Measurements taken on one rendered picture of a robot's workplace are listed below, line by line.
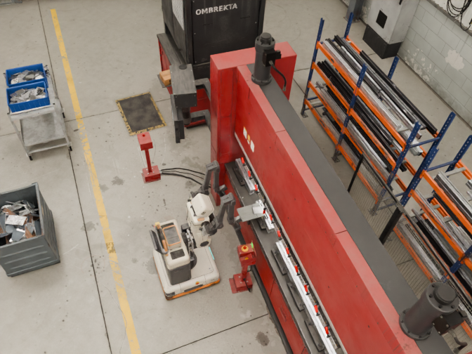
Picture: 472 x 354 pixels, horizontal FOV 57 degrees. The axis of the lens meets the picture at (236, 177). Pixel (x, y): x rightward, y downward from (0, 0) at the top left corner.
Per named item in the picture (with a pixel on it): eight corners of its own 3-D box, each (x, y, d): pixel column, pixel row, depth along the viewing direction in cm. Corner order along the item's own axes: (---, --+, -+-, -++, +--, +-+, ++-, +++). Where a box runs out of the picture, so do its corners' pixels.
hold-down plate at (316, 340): (303, 321, 410) (304, 320, 407) (309, 319, 411) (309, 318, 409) (318, 352, 392) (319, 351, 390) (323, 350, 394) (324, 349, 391)
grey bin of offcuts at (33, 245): (5, 227, 560) (-17, 194, 504) (54, 214, 576) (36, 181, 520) (10, 281, 514) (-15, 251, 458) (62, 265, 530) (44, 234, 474)
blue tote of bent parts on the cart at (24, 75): (10, 79, 618) (5, 69, 604) (46, 72, 631) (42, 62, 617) (11, 95, 597) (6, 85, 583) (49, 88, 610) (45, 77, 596)
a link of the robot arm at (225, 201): (220, 194, 404) (223, 202, 399) (232, 191, 410) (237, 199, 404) (212, 222, 437) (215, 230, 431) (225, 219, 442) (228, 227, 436)
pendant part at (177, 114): (172, 116, 525) (169, 94, 497) (182, 116, 527) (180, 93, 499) (175, 143, 497) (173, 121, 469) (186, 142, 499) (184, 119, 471)
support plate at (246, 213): (236, 209, 474) (236, 208, 473) (258, 203, 480) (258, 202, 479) (241, 222, 463) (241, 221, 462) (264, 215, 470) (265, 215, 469)
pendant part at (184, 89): (174, 121, 541) (168, 64, 475) (193, 119, 544) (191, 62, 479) (178, 150, 510) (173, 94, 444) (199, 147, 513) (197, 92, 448)
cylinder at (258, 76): (248, 74, 414) (251, 31, 378) (272, 69, 420) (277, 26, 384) (260, 96, 395) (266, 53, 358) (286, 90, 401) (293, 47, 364)
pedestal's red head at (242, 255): (237, 251, 478) (237, 242, 464) (251, 248, 481) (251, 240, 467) (241, 267, 466) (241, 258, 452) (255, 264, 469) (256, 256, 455)
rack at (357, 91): (300, 113, 722) (320, 17, 586) (326, 107, 735) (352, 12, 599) (371, 216, 596) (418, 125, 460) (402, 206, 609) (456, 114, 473)
